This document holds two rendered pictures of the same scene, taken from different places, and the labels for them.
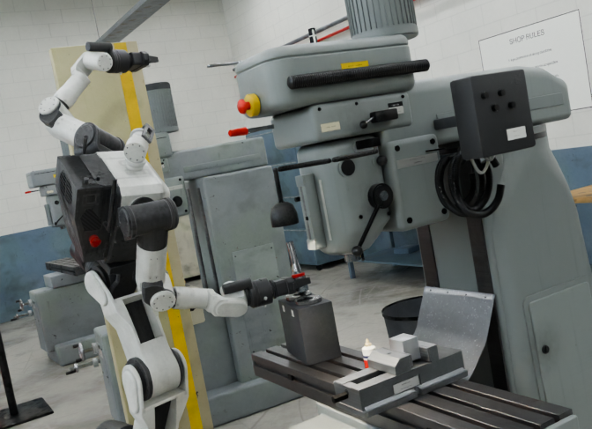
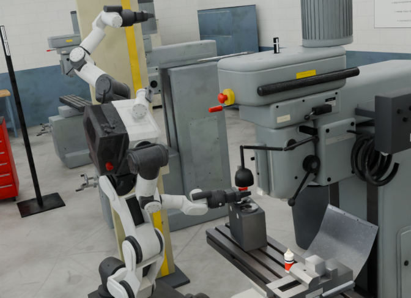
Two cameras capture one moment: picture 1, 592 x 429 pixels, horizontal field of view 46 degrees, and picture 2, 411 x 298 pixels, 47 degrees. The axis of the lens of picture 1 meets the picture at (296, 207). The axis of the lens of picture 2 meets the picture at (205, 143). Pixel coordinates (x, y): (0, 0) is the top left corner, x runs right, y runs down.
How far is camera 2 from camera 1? 0.51 m
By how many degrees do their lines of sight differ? 12
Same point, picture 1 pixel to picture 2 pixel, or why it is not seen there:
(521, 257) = (400, 204)
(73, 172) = (96, 120)
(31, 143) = (48, 5)
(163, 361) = (150, 240)
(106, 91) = not seen: hidden behind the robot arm
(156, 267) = (150, 188)
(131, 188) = (136, 134)
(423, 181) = (342, 152)
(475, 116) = (390, 126)
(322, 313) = (258, 219)
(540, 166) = not seen: outside the picture
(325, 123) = (280, 116)
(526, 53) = not seen: outside the picture
